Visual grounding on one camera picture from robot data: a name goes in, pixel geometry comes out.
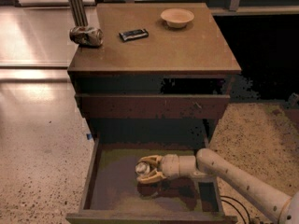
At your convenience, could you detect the blue tape piece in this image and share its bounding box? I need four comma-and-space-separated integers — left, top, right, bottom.
86, 133, 93, 140

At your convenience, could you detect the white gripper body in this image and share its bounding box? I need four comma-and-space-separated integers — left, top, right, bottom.
159, 154, 179, 178

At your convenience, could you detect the black floor cable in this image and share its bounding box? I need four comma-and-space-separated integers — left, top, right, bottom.
220, 195, 252, 224

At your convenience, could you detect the orange soda can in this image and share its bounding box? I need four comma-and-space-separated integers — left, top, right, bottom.
135, 161, 150, 176

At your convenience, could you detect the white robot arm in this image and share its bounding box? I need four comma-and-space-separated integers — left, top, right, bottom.
135, 148, 299, 224

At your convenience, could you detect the beige shallow bowl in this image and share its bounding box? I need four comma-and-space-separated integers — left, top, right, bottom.
161, 8, 194, 29

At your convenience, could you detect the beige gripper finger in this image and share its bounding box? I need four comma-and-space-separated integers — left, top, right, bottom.
137, 155, 163, 167
136, 170, 166, 184

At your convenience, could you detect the metal frame post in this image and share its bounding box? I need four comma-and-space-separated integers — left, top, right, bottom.
68, 0, 88, 26

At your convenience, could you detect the black snack bar wrapper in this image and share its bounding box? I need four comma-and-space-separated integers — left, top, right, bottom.
119, 29, 149, 42

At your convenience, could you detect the brown wooden drawer cabinet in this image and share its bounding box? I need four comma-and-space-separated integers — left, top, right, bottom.
68, 3, 241, 142

